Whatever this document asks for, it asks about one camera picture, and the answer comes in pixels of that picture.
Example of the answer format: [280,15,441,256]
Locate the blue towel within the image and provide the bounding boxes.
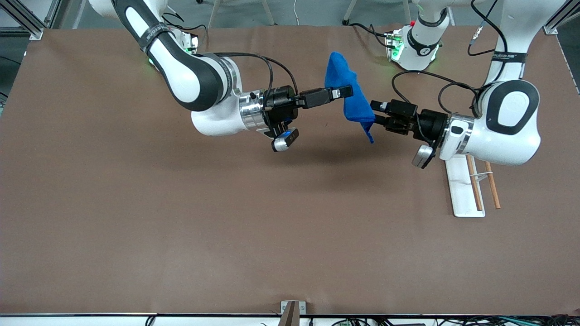
[324,52,377,144]

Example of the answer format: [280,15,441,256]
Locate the white left base connector box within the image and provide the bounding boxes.
[385,29,405,62]

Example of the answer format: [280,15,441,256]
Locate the white base connector box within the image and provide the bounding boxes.
[385,29,405,62]
[183,33,200,56]

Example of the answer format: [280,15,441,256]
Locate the wooden rack rod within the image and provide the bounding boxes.
[467,155,483,212]
[484,162,501,210]

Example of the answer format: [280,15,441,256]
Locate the white stand leg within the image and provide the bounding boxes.
[342,0,359,26]
[261,0,276,26]
[208,0,223,28]

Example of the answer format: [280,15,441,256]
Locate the white right base connector box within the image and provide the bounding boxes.
[183,33,200,56]

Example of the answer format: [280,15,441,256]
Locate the brown paper table cover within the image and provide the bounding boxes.
[0,24,580,316]

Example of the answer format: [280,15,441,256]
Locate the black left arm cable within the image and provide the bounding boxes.
[392,0,509,125]

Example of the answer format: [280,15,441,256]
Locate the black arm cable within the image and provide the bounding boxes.
[392,0,509,125]
[212,52,300,98]

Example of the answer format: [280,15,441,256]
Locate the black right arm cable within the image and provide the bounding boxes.
[212,52,300,98]

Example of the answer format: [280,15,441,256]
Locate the black left base cable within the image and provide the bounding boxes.
[351,23,391,48]

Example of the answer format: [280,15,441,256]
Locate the black base cable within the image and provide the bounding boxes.
[163,13,208,43]
[351,23,391,48]

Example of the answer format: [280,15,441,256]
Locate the black right base cable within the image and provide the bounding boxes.
[163,13,208,43]

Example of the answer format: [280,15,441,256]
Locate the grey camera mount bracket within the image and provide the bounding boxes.
[277,300,307,326]

